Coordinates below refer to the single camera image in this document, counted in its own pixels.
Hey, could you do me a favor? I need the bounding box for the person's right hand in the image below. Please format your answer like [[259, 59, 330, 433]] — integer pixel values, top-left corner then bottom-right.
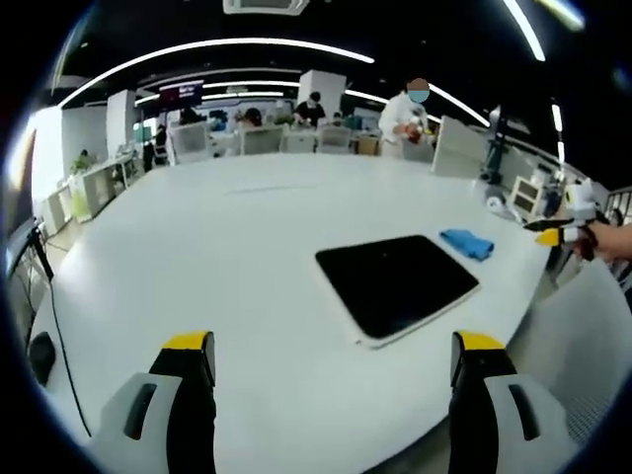
[[575, 219, 632, 263]]

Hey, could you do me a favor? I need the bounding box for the wall screen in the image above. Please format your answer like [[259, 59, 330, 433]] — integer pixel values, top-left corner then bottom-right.
[[158, 80, 204, 107]]

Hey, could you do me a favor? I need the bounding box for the white storage cabinet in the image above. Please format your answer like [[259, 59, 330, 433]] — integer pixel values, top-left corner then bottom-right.
[[511, 175, 542, 214]]

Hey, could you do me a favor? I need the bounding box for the white desk partition panel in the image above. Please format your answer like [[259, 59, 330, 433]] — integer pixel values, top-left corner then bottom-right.
[[431, 115, 490, 180]]

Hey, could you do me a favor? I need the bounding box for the ceiling air conditioner vent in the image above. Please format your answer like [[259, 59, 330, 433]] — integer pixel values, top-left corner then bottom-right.
[[222, 0, 311, 15]]

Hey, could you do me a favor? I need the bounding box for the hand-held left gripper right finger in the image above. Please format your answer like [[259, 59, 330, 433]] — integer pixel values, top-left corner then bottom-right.
[[447, 330, 580, 474]]

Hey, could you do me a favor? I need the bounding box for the white mesh office chair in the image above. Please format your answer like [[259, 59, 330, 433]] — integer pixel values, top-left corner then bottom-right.
[[279, 131, 317, 154], [168, 121, 213, 165], [239, 123, 288, 156], [316, 124, 353, 153], [508, 259, 632, 445]]

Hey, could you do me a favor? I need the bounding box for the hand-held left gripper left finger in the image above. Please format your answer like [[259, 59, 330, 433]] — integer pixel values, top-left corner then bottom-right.
[[91, 330, 218, 474]]

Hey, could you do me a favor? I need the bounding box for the green potted plant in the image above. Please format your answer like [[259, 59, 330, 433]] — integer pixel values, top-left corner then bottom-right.
[[69, 150, 99, 175]]

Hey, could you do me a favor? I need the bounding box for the white shelf unit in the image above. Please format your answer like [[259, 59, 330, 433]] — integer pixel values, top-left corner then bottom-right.
[[78, 156, 135, 218]]

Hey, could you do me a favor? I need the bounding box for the black tripod stand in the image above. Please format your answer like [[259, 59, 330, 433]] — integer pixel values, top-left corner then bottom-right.
[[481, 104, 510, 187]]

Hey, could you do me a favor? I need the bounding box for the black cable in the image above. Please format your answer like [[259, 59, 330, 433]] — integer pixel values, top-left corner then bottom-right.
[[28, 227, 93, 438]]

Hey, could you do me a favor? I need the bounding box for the blue cleaning cloth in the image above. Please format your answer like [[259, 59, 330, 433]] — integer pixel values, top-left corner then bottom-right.
[[438, 228, 496, 262]]

